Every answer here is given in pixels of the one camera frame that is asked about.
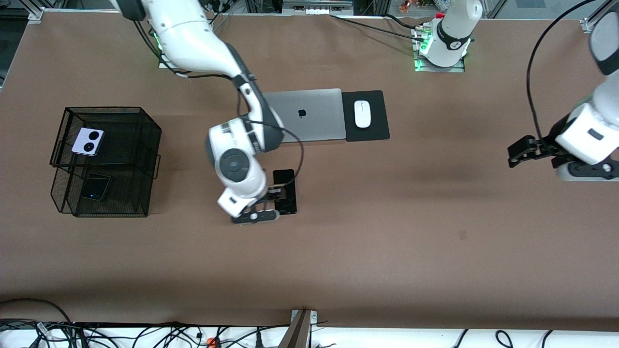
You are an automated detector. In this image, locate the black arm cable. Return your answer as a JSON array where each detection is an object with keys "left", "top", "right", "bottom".
[
  {"left": 133, "top": 19, "right": 304, "bottom": 189},
  {"left": 526, "top": 0, "right": 600, "bottom": 145}
]

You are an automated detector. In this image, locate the black mouse pad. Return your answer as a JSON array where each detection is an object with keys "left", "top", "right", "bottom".
[{"left": 342, "top": 90, "right": 391, "bottom": 143}]

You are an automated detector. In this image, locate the long black table cable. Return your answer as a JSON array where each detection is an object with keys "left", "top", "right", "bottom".
[{"left": 330, "top": 14, "right": 426, "bottom": 43}]

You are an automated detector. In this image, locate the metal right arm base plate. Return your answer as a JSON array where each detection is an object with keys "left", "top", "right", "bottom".
[{"left": 159, "top": 51, "right": 184, "bottom": 70}]

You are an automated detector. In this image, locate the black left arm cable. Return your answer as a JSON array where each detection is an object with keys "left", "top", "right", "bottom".
[{"left": 526, "top": 0, "right": 600, "bottom": 145}]

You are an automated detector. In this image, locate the white computer mouse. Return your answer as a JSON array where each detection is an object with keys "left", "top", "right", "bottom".
[{"left": 354, "top": 100, "right": 372, "bottom": 129}]

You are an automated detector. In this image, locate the lavender flip phone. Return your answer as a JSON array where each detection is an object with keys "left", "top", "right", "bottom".
[{"left": 72, "top": 128, "right": 104, "bottom": 157}]

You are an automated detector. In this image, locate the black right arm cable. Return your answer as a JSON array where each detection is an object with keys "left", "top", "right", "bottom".
[{"left": 133, "top": 19, "right": 304, "bottom": 189}]

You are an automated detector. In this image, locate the long aluminium frame profile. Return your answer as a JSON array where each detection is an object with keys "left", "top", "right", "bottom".
[{"left": 580, "top": 0, "right": 611, "bottom": 33}]

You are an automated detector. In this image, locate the black slab smartphone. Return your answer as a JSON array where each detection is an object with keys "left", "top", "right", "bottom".
[{"left": 273, "top": 169, "right": 297, "bottom": 215}]

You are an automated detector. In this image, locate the silver closed laptop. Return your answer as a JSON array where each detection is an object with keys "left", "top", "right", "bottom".
[{"left": 264, "top": 88, "right": 347, "bottom": 144}]

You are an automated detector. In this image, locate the black looping floor cable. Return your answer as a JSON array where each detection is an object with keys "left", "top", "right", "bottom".
[{"left": 0, "top": 298, "right": 74, "bottom": 329}]

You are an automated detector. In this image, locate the short black table cable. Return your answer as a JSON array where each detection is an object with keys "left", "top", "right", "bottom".
[{"left": 384, "top": 14, "right": 424, "bottom": 30}]

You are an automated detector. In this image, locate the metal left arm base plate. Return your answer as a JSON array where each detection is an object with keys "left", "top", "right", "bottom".
[{"left": 414, "top": 51, "right": 466, "bottom": 73}]

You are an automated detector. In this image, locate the grey power strip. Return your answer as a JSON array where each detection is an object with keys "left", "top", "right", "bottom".
[{"left": 283, "top": 0, "right": 354, "bottom": 15}]

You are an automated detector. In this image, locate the grey aluminium frame post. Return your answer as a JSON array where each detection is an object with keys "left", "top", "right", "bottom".
[{"left": 280, "top": 309, "right": 318, "bottom": 348}]

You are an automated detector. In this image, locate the black mesh two-tier tray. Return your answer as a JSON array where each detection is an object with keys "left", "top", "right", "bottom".
[{"left": 50, "top": 106, "right": 162, "bottom": 218}]

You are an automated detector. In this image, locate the black flip phone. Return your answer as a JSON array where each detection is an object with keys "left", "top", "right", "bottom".
[{"left": 80, "top": 174, "right": 112, "bottom": 202}]

